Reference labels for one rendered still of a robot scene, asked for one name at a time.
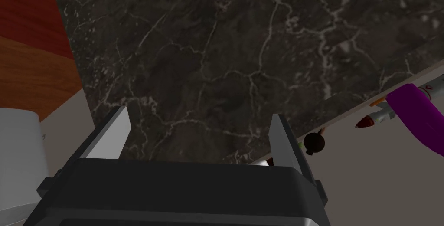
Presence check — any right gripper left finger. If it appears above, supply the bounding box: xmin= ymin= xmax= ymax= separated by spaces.
xmin=74 ymin=105 xmax=132 ymax=160

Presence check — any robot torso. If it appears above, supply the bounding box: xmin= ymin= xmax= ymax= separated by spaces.
xmin=0 ymin=108 xmax=50 ymax=221

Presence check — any black round knob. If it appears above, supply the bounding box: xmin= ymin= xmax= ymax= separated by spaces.
xmin=302 ymin=131 xmax=326 ymax=157

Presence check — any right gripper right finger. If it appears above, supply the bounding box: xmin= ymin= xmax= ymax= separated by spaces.
xmin=268 ymin=113 xmax=317 ymax=182

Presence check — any grey toy rocket red tip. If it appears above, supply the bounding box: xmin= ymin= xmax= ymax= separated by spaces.
xmin=354 ymin=75 xmax=444 ymax=130

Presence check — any purple curved object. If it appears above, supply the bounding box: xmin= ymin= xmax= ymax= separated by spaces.
xmin=385 ymin=83 xmax=444 ymax=157

